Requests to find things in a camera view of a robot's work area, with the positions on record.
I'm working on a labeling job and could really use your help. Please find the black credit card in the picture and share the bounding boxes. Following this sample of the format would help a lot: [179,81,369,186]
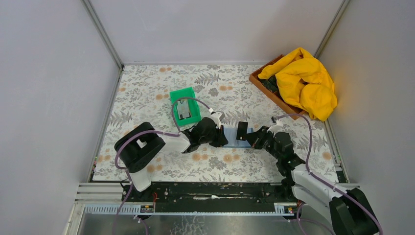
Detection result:
[236,121,248,141]

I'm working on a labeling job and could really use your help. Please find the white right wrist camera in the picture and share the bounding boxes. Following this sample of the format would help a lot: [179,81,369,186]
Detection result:
[267,119,283,134]

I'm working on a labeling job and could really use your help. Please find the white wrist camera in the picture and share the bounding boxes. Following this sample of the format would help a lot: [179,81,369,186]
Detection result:
[209,108,224,128]
[267,119,283,134]

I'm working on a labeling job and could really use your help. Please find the grey credit card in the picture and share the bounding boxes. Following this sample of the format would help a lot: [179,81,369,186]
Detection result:
[177,99,191,120]

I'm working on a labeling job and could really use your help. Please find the green plastic bin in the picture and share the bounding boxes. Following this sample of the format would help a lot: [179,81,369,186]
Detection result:
[170,87,202,127]

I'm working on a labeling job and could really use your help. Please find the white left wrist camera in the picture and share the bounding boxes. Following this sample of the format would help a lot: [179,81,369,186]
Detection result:
[209,108,224,128]

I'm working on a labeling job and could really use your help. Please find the yellow cloth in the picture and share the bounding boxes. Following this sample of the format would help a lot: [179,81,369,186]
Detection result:
[257,47,338,121]

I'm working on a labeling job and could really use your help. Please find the brown wooden tray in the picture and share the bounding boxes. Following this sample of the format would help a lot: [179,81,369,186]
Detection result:
[249,54,307,115]

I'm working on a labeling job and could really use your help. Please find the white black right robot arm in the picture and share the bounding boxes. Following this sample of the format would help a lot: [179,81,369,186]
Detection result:
[244,126,383,235]

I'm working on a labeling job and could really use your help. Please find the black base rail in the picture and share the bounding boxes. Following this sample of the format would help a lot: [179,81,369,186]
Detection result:
[121,182,301,215]

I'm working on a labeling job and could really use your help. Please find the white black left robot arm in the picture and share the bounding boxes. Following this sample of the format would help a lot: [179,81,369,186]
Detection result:
[114,117,229,192]

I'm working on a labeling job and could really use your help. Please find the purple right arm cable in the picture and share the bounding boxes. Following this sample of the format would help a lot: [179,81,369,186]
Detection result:
[272,113,385,235]

